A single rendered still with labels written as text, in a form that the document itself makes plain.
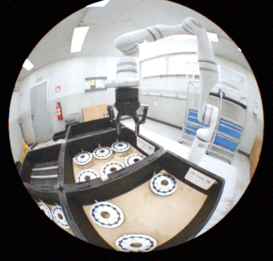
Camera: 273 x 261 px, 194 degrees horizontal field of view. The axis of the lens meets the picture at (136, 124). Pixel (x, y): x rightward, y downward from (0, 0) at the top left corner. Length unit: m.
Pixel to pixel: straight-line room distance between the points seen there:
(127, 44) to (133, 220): 0.51
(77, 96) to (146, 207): 3.10
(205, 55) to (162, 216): 0.53
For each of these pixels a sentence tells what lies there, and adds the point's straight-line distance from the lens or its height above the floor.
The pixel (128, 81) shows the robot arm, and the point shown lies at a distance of 0.21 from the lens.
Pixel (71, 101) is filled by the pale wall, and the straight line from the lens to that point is 3.12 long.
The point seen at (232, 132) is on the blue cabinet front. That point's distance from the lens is 2.12.
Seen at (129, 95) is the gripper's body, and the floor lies 1.12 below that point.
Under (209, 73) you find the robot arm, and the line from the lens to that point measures 0.34.
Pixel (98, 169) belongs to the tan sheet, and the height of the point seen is 0.83.
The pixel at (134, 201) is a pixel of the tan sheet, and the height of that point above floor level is 0.83.
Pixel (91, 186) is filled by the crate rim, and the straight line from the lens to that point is 0.26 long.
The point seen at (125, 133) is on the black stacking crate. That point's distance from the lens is 0.55.
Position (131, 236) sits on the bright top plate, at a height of 0.86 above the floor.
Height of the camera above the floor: 1.13
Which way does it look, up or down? 20 degrees down
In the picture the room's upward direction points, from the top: straight up
